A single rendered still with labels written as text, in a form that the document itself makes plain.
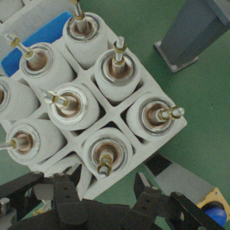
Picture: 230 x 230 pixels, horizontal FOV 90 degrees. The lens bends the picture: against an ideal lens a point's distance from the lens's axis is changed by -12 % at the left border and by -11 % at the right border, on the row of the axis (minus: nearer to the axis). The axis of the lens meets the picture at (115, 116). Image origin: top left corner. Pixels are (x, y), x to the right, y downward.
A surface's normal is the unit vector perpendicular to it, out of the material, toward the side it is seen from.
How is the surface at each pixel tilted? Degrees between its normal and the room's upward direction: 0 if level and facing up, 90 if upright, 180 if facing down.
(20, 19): 90
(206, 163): 0
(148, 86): 0
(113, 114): 0
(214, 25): 90
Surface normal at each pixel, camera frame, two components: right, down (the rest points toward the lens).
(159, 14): 0.01, -0.07
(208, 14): -0.87, 0.50
